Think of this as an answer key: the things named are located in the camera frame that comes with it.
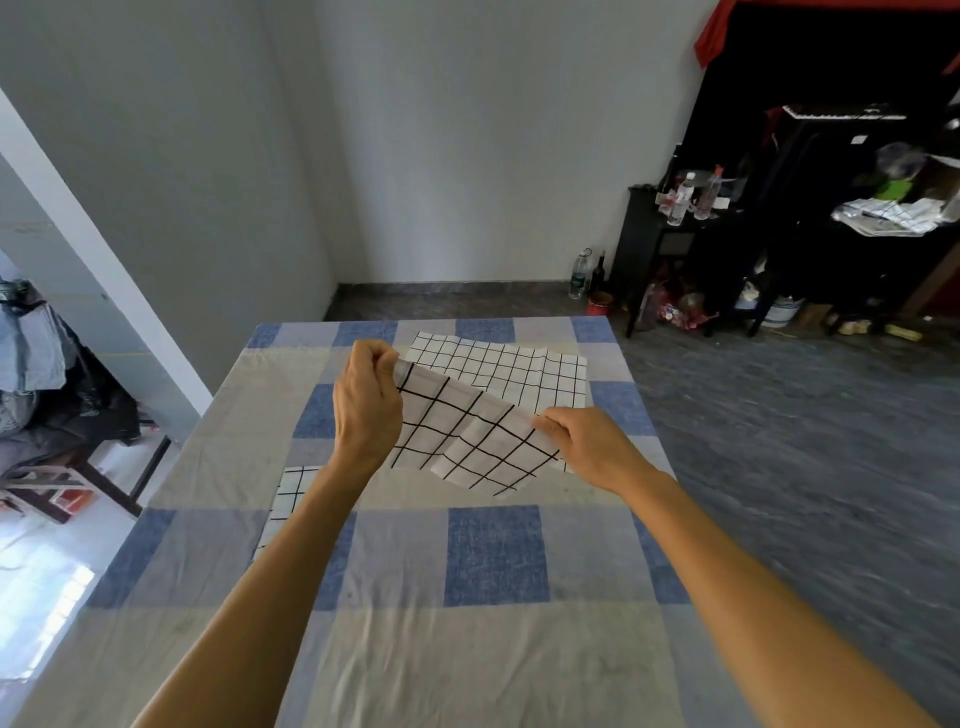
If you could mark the person's right hand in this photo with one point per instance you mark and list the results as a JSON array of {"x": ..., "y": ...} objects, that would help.
[{"x": 600, "y": 446}]

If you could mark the person's left hand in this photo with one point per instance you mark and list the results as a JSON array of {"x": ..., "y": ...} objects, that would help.
[{"x": 367, "y": 412}]

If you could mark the person's right thumb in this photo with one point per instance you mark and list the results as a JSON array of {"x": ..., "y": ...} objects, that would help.
[{"x": 561, "y": 444}]

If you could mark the person's left thumb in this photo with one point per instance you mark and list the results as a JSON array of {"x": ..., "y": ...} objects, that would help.
[{"x": 387, "y": 362}]

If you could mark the person's right forearm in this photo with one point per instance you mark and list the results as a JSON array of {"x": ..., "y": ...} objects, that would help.
[{"x": 757, "y": 607}]

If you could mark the person's left forearm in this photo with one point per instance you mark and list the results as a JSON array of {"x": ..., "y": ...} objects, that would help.
[{"x": 259, "y": 600}]

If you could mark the red cup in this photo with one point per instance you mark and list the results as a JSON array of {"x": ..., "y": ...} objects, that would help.
[{"x": 599, "y": 303}]

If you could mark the clear plastic bottle green label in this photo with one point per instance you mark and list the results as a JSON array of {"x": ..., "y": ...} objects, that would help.
[{"x": 580, "y": 276}]

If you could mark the dark glass bottle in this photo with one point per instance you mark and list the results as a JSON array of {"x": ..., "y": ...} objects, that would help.
[{"x": 598, "y": 274}]

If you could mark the small white black-grid cloth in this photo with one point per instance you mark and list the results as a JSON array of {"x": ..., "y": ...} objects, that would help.
[{"x": 283, "y": 502}]

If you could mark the red plastic bags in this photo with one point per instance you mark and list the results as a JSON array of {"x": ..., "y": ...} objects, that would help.
[{"x": 675, "y": 307}]

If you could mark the blue beige checkered tablecloth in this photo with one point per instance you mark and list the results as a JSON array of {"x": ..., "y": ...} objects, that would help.
[{"x": 420, "y": 570}]

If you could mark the black side table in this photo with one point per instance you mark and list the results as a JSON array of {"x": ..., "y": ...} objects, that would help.
[{"x": 660, "y": 240}]

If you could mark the white bucket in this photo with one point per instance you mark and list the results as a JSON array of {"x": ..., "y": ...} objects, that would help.
[{"x": 776, "y": 309}]

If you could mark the clear plastic bottle white label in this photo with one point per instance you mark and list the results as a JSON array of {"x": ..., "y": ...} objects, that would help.
[{"x": 680, "y": 201}]

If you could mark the clear plastic bottle red cap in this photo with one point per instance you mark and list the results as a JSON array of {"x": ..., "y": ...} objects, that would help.
[{"x": 708, "y": 195}]

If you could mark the wooden chair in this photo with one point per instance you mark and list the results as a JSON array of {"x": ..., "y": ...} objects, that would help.
[{"x": 75, "y": 472}]

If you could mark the pile of grey clothes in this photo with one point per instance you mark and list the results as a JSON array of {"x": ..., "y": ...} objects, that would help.
[{"x": 45, "y": 367}]

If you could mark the folded white grid cloth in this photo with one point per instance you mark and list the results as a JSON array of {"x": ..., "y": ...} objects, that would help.
[{"x": 889, "y": 216}]

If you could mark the green container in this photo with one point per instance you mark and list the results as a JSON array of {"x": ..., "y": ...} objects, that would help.
[{"x": 894, "y": 186}]

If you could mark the black keyboard piano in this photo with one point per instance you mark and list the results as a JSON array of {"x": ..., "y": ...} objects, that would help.
[{"x": 844, "y": 114}]

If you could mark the white door frame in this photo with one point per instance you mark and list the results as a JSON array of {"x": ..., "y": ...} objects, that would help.
[{"x": 97, "y": 270}]

